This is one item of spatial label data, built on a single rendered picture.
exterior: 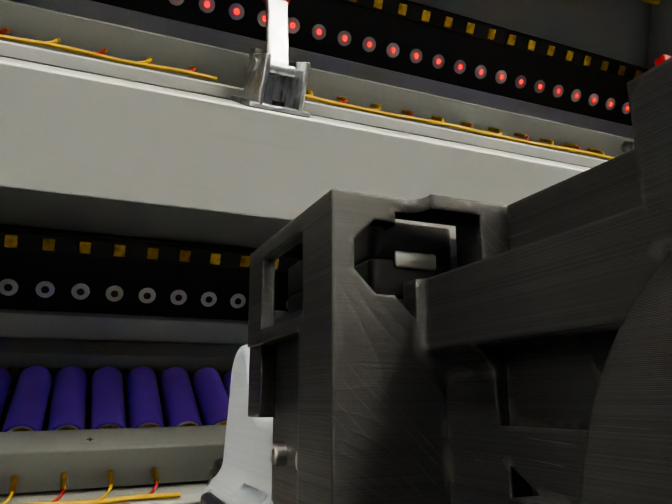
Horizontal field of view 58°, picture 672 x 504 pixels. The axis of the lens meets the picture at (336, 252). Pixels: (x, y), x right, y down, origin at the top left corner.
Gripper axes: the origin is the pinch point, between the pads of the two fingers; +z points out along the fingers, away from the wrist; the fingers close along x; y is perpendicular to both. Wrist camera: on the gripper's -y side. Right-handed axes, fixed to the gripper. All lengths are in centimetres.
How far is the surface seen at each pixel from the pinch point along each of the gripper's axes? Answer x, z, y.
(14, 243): 11.1, 17.2, 12.9
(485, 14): -23.2, 14.8, 36.3
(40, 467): 8.2, 9.7, 0.7
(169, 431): 2.3, 10.5, 2.1
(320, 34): -7.3, 13.8, 29.7
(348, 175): -3.4, 0.6, 13.5
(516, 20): -26.5, 14.7, 36.6
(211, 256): -0.7, 17.0, 13.1
